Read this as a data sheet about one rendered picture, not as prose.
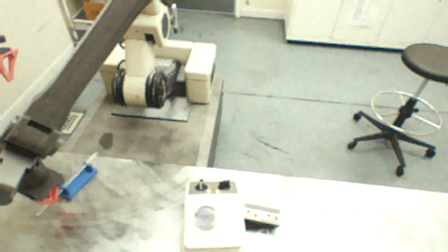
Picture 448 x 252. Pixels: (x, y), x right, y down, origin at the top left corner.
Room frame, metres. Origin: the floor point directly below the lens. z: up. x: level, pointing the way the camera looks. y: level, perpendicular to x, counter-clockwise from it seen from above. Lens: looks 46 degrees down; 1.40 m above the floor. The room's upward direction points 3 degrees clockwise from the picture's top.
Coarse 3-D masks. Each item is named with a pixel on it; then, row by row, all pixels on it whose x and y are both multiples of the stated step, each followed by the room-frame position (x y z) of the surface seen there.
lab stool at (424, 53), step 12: (420, 48) 1.45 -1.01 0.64; (432, 48) 1.46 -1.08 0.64; (444, 48) 1.47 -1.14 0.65; (420, 60) 1.33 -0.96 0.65; (432, 60) 1.34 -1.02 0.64; (444, 60) 1.35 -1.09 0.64; (420, 72) 1.26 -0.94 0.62; (444, 72) 1.23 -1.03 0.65; (420, 84) 1.36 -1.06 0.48; (372, 120) 1.48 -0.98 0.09; (420, 144) 1.29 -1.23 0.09; (432, 156) 1.25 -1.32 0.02
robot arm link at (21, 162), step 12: (12, 120) 0.35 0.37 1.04; (12, 144) 0.34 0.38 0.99; (60, 144) 0.36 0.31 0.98; (0, 156) 0.31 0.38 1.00; (12, 156) 0.32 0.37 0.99; (24, 156) 0.33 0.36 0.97; (36, 156) 0.34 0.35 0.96; (0, 168) 0.29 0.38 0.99; (12, 168) 0.30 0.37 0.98; (24, 168) 0.31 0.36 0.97; (0, 180) 0.27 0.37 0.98; (12, 180) 0.28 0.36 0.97; (0, 192) 0.26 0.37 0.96; (12, 192) 0.26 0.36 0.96; (0, 204) 0.26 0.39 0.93
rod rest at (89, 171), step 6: (84, 162) 0.46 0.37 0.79; (84, 168) 0.46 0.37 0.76; (90, 168) 0.46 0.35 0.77; (78, 174) 0.44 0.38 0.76; (84, 174) 0.44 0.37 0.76; (90, 174) 0.45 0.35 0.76; (72, 180) 0.42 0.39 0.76; (78, 180) 0.42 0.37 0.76; (84, 180) 0.43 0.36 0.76; (66, 186) 0.40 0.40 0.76; (72, 186) 0.41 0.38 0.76; (78, 186) 0.41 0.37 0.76; (60, 192) 0.39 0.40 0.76; (66, 192) 0.38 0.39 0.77; (72, 192) 0.39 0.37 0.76
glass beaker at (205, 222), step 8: (208, 192) 0.32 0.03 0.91; (192, 200) 0.30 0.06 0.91; (200, 200) 0.31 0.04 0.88; (208, 200) 0.31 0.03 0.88; (216, 200) 0.30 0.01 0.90; (192, 208) 0.28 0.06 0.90; (216, 208) 0.28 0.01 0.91; (200, 216) 0.27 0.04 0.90; (208, 216) 0.27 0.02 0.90; (216, 216) 0.28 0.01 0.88; (200, 224) 0.27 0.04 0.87; (208, 224) 0.27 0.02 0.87; (216, 224) 0.28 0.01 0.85
